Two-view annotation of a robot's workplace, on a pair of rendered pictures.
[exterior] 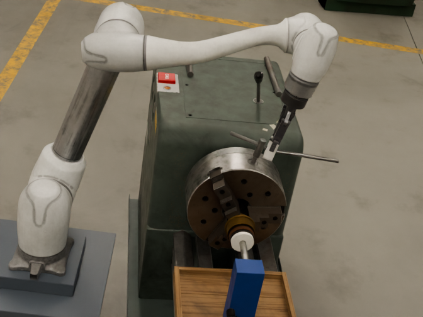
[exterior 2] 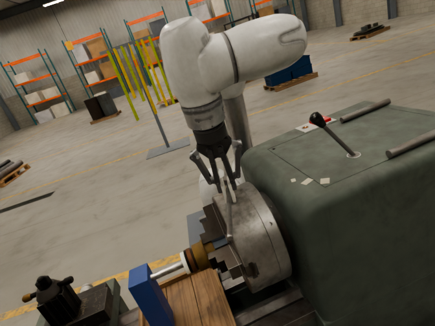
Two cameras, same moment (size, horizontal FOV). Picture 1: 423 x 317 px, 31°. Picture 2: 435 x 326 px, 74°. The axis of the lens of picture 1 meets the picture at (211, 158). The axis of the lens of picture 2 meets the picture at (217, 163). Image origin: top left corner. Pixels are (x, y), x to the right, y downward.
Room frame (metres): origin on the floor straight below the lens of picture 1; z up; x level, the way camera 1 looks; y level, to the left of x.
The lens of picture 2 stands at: (2.00, -0.84, 1.66)
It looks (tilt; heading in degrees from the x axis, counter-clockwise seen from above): 22 degrees down; 92
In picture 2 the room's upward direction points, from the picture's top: 19 degrees counter-clockwise
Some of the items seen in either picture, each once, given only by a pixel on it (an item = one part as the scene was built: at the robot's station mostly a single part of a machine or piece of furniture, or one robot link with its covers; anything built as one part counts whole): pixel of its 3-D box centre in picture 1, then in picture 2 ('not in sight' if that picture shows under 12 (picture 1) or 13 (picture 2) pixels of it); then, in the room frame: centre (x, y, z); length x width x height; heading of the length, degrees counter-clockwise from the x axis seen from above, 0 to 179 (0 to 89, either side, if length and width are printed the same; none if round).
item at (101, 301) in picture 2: not in sight; (78, 315); (1.38, -0.12, 1.00); 0.20 x 0.10 x 0.05; 10
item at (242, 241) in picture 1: (244, 254); (167, 270); (1.72, -0.14, 1.08); 0.13 x 0.07 x 0.07; 10
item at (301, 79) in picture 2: not in sight; (287, 68); (4.23, 6.90, 0.39); 1.20 x 0.80 x 0.79; 10
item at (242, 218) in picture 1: (240, 230); (201, 255); (1.83, -0.12, 1.08); 0.09 x 0.09 x 0.09; 10
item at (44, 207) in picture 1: (43, 212); (215, 189); (1.90, 0.50, 0.97); 0.18 x 0.16 x 0.22; 5
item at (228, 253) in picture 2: (266, 215); (231, 262); (1.92, -0.20, 1.09); 0.12 x 0.11 x 0.05; 100
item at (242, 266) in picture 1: (243, 295); (152, 301); (1.64, -0.16, 1.00); 0.08 x 0.06 x 0.23; 100
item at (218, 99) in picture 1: (216, 138); (351, 190); (2.37, -0.01, 1.06); 0.59 x 0.48 x 0.39; 10
